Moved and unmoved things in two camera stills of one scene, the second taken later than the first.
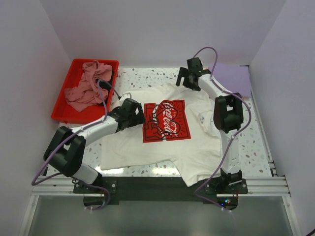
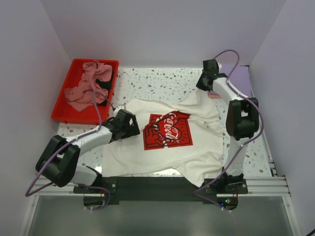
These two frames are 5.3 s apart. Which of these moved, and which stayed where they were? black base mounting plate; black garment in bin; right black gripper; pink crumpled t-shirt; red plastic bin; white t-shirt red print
Moved: white t-shirt red print; right black gripper
Stayed: red plastic bin; pink crumpled t-shirt; black garment in bin; black base mounting plate
